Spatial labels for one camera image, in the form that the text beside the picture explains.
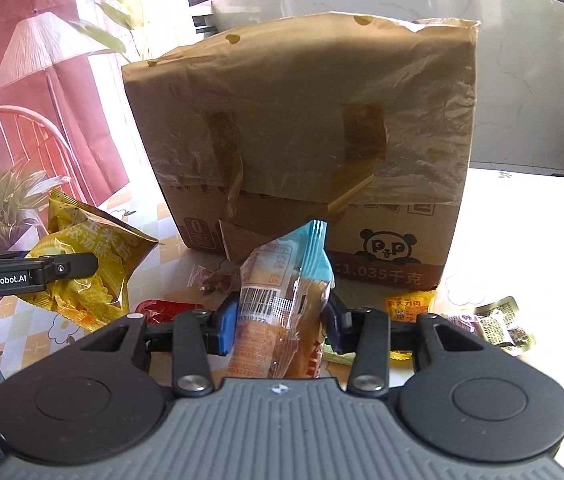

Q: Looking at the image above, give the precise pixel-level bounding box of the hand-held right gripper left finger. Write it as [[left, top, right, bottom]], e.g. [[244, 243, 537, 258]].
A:
[[77, 291, 240, 398]]

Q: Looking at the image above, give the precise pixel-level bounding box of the yellow chip packet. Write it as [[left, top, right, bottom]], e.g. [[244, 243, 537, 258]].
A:
[[16, 189, 160, 334]]

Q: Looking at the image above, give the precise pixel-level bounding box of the red snack packet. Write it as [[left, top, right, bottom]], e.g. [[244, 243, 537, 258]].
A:
[[135, 298, 224, 327]]

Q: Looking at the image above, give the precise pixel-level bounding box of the printed backdrop curtain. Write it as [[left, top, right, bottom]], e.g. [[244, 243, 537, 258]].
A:
[[0, 0, 215, 313]]

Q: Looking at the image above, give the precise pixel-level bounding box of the bread packet with blue edge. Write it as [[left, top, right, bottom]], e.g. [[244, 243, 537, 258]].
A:
[[226, 219, 336, 380]]

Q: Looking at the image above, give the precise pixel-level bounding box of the small purple packet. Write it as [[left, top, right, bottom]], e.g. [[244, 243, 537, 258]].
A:
[[443, 311, 484, 337]]

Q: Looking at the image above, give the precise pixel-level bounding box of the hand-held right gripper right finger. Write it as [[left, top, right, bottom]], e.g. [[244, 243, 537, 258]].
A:
[[322, 290, 492, 398]]

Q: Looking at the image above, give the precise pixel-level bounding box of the cardboard box with panda print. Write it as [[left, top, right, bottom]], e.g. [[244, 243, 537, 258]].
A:
[[121, 10, 481, 294]]

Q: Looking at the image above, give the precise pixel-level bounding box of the clear candy wrapper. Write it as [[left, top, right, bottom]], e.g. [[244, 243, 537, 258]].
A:
[[188, 261, 244, 297]]

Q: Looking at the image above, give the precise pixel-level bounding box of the brown plastic bag liner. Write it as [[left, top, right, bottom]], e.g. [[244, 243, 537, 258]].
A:
[[121, 10, 481, 209]]

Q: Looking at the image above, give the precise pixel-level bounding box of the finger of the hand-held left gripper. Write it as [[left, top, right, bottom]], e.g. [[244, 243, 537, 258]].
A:
[[24, 252, 100, 290]]

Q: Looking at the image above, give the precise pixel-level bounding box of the small orange yellow packet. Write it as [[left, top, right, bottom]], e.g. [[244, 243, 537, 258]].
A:
[[385, 290, 437, 362]]

